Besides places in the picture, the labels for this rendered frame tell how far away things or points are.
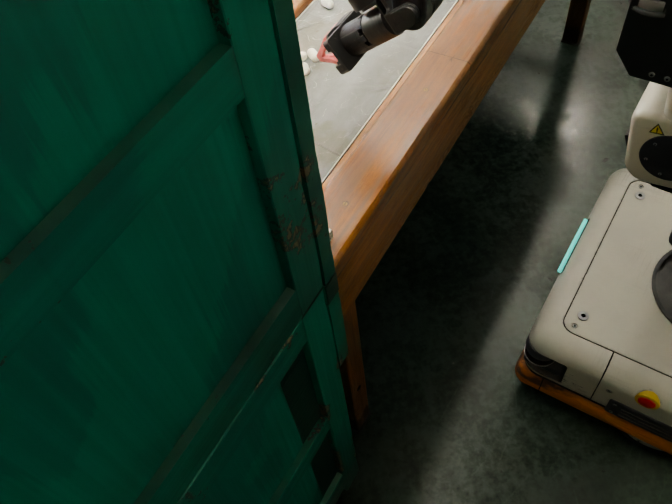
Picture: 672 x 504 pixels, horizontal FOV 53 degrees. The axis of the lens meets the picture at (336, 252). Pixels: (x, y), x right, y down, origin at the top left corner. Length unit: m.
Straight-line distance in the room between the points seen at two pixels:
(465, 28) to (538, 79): 1.11
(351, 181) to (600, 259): 0.76
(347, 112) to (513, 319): 0.84
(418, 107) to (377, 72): 0.16
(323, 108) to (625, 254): 0.82
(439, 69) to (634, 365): 0.75
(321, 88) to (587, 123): 1.25
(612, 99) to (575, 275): 0.99
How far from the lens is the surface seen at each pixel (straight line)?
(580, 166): 2.28
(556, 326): 1.59
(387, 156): 1.21
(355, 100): 1.35
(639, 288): 1.69
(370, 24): 1.13
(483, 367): 1.83
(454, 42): 1.44
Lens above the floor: 1.64
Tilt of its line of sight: 54 degrees down
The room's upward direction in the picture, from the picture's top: 9 degrees counter-clockwise
